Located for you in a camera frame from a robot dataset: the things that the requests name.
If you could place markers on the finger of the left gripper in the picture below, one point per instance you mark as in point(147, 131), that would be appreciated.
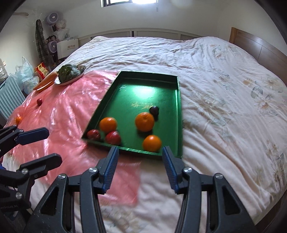
point(34, 169)
point(12, 136)

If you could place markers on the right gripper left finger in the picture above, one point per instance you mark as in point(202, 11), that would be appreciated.
point(55, 211)

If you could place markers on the large orange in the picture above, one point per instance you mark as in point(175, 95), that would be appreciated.
point(144, 122)

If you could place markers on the orange on pink sheet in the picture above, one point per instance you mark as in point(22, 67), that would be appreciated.
point(18, 119)

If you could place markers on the white radiator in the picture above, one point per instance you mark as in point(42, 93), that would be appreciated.
point(11, 97)

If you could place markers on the red plum on sheet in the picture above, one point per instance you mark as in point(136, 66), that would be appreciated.
point(39, 102)

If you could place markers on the pink plastic sheet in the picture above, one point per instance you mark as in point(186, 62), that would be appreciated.
point(65, 112)

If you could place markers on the clear plastic bags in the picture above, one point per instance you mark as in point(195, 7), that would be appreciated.
point(26, 77)

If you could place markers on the orange plate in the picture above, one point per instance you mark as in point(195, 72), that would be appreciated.
point(43, 88)

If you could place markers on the silver plate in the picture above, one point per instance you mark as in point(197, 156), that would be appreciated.
point(80, 67)

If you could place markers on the carrot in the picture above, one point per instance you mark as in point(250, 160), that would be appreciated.
point(49, 78)

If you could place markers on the yellow red snack bag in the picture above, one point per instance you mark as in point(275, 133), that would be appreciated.
point(42, 71)

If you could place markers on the red apple tray corner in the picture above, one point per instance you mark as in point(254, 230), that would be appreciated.
point(94, 135)

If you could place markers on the red apple in tray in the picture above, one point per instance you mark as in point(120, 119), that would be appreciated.
point(113, 138)

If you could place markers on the green leafy vegetable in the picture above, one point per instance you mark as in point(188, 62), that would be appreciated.
point(68, 72)

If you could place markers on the hanging plaid scarf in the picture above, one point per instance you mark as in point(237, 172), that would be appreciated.
point(41, 45)

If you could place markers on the small orange in tray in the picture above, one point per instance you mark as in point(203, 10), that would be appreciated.
point(108, 124)

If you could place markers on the small grey fan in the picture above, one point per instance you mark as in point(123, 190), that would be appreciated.
point(52, 46)

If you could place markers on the orange in tray front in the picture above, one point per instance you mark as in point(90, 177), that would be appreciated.
point(152, 143)

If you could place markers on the white paper bag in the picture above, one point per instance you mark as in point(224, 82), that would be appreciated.
point(66, 48)

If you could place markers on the dark plum in tray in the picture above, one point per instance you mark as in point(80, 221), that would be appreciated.
point(154, 111)

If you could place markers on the upper grey fan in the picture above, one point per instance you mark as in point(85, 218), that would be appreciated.
point(52, 18)

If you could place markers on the window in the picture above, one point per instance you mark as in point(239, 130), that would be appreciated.
point(105, 3)

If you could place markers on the wooden headboard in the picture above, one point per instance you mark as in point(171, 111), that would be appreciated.
point(264, 53)

